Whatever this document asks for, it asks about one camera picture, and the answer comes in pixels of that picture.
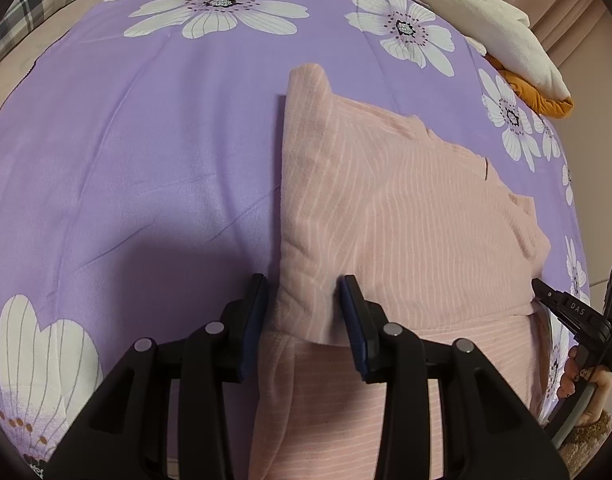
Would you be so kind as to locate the pink ribbed sweater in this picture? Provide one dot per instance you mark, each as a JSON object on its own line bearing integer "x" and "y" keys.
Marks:
{"x": 411, "y": 210}

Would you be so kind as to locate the plaid pillow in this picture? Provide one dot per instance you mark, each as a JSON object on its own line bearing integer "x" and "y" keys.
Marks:
{"x": 41, "y": 0}

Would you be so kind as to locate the person's right hand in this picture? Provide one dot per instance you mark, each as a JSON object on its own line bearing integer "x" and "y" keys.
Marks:
{"x": 571, "y": 375}

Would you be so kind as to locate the brown fuzzy rug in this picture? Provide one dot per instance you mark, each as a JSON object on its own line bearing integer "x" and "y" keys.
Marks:
{"x": 593, "y": 442}

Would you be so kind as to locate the white goose plush toy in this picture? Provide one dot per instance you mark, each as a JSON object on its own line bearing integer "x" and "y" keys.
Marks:
{"x": 511, "y": 35}

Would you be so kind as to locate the purple floral blanket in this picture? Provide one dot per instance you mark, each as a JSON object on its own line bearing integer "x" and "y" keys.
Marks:
{"x": 136, "y": 160}

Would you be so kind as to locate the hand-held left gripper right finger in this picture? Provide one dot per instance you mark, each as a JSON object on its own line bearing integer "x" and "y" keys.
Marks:
{"x": 356, "y": 335}

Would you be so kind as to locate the beige curtain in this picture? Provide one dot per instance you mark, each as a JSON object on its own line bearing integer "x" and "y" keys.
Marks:
{"x": 586, "y": 35}

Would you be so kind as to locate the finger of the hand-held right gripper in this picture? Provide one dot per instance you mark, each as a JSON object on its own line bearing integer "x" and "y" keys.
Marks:
{"x": 561, "y": 307}

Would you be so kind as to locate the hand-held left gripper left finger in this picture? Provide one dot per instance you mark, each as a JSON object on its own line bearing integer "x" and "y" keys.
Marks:
{"x": 251, "y": 330}

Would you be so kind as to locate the beige bed sheet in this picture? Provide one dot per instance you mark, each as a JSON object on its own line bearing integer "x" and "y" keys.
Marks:
{"x": 71, "y": 15}

